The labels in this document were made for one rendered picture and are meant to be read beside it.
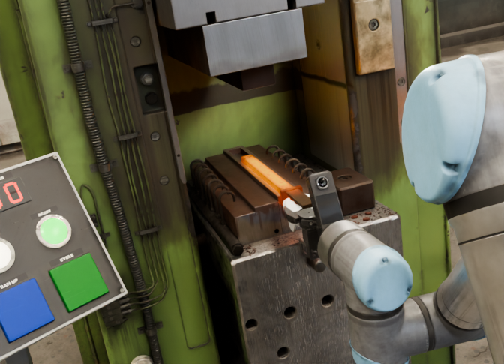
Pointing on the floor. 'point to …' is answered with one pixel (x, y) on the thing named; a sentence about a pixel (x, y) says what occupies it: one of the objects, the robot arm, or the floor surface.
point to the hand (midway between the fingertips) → (295, 197)
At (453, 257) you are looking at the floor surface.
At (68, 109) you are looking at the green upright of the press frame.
